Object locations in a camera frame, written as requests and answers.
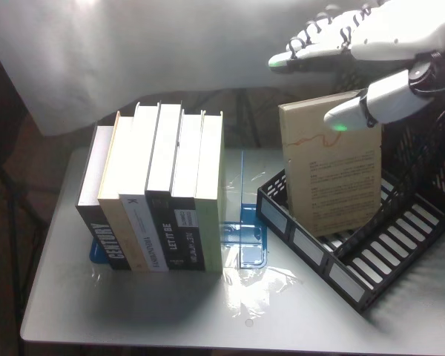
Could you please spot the black book with white label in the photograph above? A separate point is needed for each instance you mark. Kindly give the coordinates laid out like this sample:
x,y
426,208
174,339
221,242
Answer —
x,y
185,155

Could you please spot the tan paperback book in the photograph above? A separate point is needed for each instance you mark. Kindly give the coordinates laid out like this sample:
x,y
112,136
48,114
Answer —
x,y
330,178

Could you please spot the white backdrop cloth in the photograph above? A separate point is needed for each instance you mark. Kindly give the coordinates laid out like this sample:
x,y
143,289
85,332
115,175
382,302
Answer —
x,y
133,44

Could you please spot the pale green book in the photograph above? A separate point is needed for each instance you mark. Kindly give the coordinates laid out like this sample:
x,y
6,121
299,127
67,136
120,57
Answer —
x,y
209,167

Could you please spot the black Century book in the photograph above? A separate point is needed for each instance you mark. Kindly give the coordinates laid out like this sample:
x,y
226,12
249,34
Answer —
x,y
96,167

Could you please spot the white Fashionpedia book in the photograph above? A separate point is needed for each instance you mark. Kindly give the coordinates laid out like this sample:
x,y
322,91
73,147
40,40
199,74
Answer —
x,y
137,148

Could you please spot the black mesh file rack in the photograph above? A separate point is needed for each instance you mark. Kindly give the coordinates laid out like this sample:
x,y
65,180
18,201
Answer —
x,y
328,264

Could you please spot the black Let It Be book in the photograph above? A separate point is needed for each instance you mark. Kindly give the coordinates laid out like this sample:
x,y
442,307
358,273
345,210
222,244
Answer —
x,y
163,148

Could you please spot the cream spine book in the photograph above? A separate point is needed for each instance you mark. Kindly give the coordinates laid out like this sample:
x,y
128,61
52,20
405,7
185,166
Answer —
x,y
115,167

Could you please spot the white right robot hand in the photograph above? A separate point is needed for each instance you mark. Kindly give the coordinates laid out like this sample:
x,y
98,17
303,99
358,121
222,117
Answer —
x,y
393,33

